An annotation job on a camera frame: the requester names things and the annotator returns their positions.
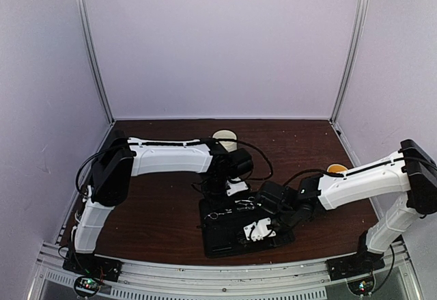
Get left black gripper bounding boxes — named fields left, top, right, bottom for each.
left=201, top=175, right=235, bottom=213

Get silver thinning scissors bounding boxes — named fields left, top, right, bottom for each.
left=234, top=199, right=256, bottom=212

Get silver straight hair scissors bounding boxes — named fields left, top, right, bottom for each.
left=204, top=209, right=233, bottom=221

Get black zippered tool case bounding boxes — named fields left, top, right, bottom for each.
left=199, top=196, right=296, bottom=258

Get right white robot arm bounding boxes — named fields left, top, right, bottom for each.
left=239, top=139, right=436, bottom=274

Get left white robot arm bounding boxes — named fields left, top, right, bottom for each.
left=70, top=137, right=253, bottom=275

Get white ribbed mug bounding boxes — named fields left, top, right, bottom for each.
left=212, top=129, right=238, bottom=152

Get white mug yellow inside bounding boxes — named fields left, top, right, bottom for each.
left=326, top=163, right=348, bottom=178

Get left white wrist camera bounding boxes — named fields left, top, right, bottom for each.
left=225, top=181, right=249, bottom=197

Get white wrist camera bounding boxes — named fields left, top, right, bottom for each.
left=243, top=218, right=277, bottom=242
left=225, top=181, right=249, bottom=197

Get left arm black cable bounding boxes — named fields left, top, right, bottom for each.
left=218, top=138, right=274, bottom=181

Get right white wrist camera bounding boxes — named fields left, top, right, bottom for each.
left=243, top=218, right=277, bottom=242

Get front aluminium rail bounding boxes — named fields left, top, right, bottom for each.
left=25, top=241, right=424, bottom=299

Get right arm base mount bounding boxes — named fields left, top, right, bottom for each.
left=326, top=245, right=385, bottom=281

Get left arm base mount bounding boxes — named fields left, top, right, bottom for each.
left=62, top=247, right=122, bottom=282

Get right aluminium frame post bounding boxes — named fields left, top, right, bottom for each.
left=330, top=0, right=369, bottom=124

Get aluminium frame post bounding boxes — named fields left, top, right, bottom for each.
left=330, top=0, right=369, bottom=124
left=76, top=0, right=115, bottom=124

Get left aluminium frame post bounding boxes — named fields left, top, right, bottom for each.
left=76, top=0, right=115, bottom=124

